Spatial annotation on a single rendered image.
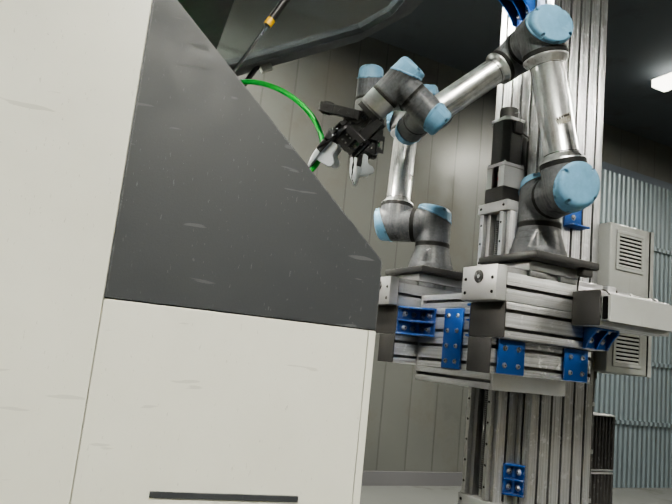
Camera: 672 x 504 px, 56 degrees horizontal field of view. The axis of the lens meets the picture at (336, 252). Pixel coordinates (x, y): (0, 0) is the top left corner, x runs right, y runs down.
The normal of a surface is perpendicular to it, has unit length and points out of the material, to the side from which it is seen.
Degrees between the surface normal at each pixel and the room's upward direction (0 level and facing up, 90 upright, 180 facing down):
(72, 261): 90
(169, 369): 90
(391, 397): 90
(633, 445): 90
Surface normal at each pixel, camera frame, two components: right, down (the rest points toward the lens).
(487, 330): -0.88, -0.17
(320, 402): 0.33, -0.12
